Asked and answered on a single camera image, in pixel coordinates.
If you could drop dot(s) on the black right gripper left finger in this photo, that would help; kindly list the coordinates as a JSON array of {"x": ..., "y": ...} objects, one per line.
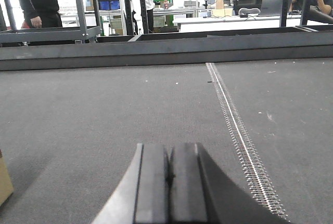
[{"x": 142, "y": 194}]

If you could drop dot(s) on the white lab table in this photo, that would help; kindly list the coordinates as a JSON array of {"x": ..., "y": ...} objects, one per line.
[{"x": 201, "y": 24}]

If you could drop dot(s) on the dark conveyor frame rail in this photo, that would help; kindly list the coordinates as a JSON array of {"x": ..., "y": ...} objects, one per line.
[{"x": 310, "y": 41}]

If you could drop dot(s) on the metal belt splice seam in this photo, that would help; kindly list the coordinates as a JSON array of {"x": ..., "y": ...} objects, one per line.
[{"x": 258, "y": 180}]

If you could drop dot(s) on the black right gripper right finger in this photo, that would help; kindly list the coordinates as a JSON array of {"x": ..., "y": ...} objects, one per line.
[{"x": 202, "y": 193}]

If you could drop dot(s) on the person in black clothes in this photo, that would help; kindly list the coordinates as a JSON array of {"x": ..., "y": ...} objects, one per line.
[{"x": 41, "y": 13}]

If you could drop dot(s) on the blue storage bins background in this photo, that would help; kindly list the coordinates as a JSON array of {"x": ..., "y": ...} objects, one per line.
[{"x": 109, "y": 5}]

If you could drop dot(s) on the brown cardboard box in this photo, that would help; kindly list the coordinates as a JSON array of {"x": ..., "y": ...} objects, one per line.
[{"x": 7, "y": 188}]

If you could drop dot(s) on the black laptop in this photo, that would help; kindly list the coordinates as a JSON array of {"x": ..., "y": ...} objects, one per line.
[{"x": 271, "y": 8}]

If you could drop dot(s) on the grey metal shelf rack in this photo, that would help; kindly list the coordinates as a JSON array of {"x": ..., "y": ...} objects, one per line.
[{"x": 82, "y": 32}]

